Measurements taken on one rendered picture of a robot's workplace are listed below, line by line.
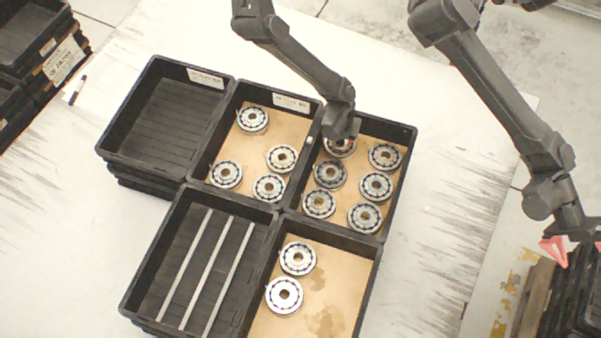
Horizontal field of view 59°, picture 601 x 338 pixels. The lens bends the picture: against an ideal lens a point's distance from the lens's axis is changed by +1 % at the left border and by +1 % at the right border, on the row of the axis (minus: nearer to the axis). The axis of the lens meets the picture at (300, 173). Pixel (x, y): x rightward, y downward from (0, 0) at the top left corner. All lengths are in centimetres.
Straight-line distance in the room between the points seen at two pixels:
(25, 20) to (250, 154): 147
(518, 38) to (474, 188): 161
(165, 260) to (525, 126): 101
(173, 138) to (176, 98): 16
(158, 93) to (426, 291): 108
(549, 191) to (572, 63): 220
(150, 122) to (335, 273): 78
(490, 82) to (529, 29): 233
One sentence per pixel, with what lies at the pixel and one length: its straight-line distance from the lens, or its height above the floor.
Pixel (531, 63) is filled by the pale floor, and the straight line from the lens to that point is 322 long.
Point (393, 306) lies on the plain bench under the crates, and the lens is 164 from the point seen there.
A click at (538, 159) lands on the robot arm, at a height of 134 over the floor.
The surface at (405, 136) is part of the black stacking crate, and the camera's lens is 168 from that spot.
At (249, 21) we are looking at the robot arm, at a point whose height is 147.
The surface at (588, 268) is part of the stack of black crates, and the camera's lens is 209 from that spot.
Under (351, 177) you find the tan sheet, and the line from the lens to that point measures 164.
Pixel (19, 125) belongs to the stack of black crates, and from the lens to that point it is 267.
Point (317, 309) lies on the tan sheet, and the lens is 149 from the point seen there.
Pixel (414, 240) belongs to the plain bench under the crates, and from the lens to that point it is 172.
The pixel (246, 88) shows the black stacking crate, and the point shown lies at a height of 90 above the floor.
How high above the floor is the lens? 227
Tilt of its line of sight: 61 degrees down
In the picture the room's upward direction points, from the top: 1 degrees counter-clockwise
